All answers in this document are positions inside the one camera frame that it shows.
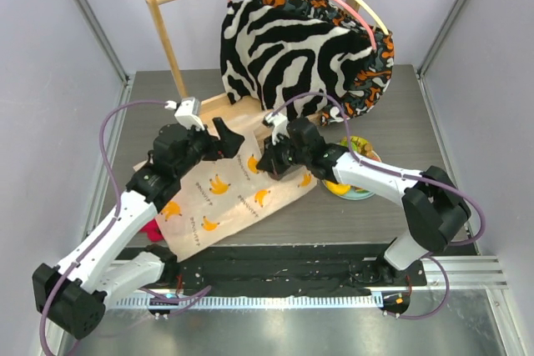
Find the fruit plate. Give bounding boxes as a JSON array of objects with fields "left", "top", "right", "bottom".
[{"left": 320, "top": 149, "right": 383, "bottom": 202}]

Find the zebra print garment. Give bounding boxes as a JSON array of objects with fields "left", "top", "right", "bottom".
[{"left": 220, "top": 0, "right": 373, "bottom": 119}]

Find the slotted cable duct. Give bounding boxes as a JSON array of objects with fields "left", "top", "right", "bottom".
[{"left": 109, "top": 292, "right": 383, "bottom": 311}]

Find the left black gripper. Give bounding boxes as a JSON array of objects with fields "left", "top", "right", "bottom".
[{"left": 175, "top": 118, "right": 244, "bottom": 178}]

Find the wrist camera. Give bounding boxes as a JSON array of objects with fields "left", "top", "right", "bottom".
[
  {"left": 164, "top": 97, "right": 205, "bottom": 131},
  {"left": 262, "top": 112, "right": 289, "bottom": 145}
]

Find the banana print plastic bag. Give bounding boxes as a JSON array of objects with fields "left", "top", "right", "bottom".
[{"left": 155, "top": 118, "right": 317, "bottom": 261}]

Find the brown longan bunch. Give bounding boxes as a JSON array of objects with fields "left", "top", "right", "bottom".
[{"left": 359, "top": 143, "right": 376, "bottom": 159}]

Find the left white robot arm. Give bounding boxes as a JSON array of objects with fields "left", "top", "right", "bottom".
[{"left": 32, "top": 118, "right": 245, "bottom": 339}]

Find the yellow lemon left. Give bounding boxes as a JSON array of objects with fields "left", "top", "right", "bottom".
[{"left": 324, "top": 181, "right": 351, "bottom": 196}]

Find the orange camouflage garment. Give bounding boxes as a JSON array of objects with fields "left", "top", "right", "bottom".
[{"left": 257, "top": 0, "right": 395, "bottom": 118}]

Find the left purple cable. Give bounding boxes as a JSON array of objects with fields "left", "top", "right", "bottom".
[{"left": 39, "top": 99, "right": 212, "bottom": 356}]

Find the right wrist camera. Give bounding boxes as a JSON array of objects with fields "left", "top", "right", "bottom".
[{"left": 262, "top": 112, "right": 289, "bottom": 145}]

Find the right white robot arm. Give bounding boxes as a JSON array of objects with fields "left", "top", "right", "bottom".
[{"left": 257, "top": 113, "right": 471, "bottom": 285}]

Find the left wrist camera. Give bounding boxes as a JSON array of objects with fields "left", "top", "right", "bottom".
[{"left": 164, "top": 97, "right": 205, "bottom": 131}]

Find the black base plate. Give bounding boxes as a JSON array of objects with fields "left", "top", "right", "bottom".
[{"left": 148, "top": 243, "right": 427, "bottom": 298}]

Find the red cloth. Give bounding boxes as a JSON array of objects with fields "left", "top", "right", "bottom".
[{"left": 139, "top": 220, "right": 164, "bottom": 243}]

